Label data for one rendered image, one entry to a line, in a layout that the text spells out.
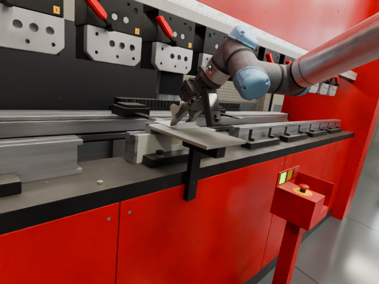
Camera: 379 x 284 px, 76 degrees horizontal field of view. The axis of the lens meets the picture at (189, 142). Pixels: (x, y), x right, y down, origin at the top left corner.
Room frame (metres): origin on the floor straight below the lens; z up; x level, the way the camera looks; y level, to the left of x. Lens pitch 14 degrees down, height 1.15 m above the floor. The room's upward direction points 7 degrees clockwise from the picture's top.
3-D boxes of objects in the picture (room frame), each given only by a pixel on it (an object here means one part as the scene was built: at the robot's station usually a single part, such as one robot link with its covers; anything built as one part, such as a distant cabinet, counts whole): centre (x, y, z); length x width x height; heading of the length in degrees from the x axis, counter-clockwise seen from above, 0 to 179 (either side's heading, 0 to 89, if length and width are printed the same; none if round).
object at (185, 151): (0.85, 0.02, 0.89); 0.30 x 0.05 x 0.03; 135
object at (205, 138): (0.75, -0.01, 1.00); 0.26 x 0.18 x 0.01; 45
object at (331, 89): (1.98, -1.02, 1.26); 0.15 x 0.09 x 0.17; 135
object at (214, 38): (0.98, -0.03, 1.26); 0.15 x 0.09 x 0.17; 135
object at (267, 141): (1.25, -0.37, 0.89); 0.30 x 0.05 x 0.03; 135
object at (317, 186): (0.96, -0.50, 0.75); 0.20 x 0.16 x 0.18; 135
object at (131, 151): (0.90, 0.05, 0.92); 0.39 x 0.06 x 0.10; 135
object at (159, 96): (0.86, 0.09, 1.13); 0.10 x 0.02 x 0.10; 135
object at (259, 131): (1.76, -0.79, 0.92); 1.68 x 0.06 x 0.10; 135
